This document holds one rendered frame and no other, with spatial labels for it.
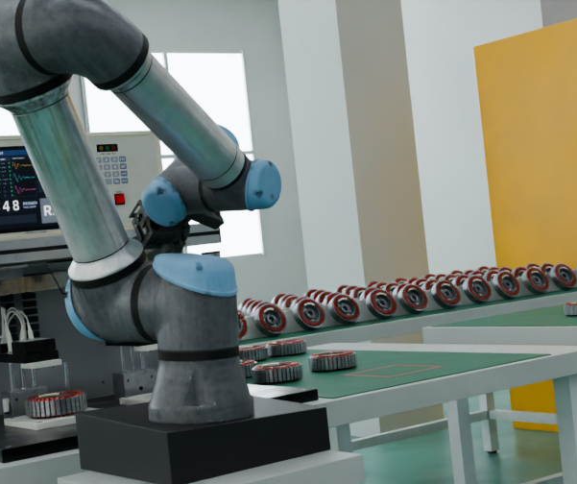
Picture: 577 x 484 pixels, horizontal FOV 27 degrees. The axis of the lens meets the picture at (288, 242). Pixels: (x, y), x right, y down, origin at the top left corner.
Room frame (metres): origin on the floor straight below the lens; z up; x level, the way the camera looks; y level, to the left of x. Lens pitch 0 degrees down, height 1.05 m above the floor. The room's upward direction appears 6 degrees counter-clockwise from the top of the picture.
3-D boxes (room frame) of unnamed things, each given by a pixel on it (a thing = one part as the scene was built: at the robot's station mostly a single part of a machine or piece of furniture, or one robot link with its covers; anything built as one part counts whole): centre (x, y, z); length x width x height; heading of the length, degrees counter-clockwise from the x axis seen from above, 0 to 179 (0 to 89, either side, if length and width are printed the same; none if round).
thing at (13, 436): (2.32, 0.37, 0.76); 0.64 x 0.47 x 0.02; 125
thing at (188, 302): (1.73, 0.15, 0.99); 0.13 x 0.12 x 0.14; 57
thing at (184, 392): (1.73, 0.15, 0.87); 0.15 x 0.15 x 0.10
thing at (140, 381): (2.49, 0.35, 0.80); 0.08 x 0.05 x 0.06; 125
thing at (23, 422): (2.24, 0.46, 0.78); 0.15 x 0.15 x 0.01; 35
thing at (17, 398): (2.35, 0.54, 0.80); 0.08 x 0.05 x 0.06; 125
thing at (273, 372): (2.69, 0.05, 0.77); 0.11 x 0.11 x 0.04
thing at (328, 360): (2.82, -0.07, 0.77); 0.11 x 0.11 x 0.04
